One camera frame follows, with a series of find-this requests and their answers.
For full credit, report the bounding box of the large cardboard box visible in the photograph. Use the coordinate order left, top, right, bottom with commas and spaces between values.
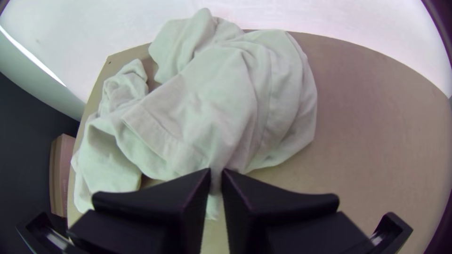
49, 133, 77, 218

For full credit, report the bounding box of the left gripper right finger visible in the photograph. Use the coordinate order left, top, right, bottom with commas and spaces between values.
221, 168, 376, 254

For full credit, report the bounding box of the white t-shirt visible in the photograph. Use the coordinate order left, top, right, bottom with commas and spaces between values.
70, 8, 318, 222

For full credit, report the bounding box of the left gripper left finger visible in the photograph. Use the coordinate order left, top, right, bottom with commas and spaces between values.
67, 168, 212, 254

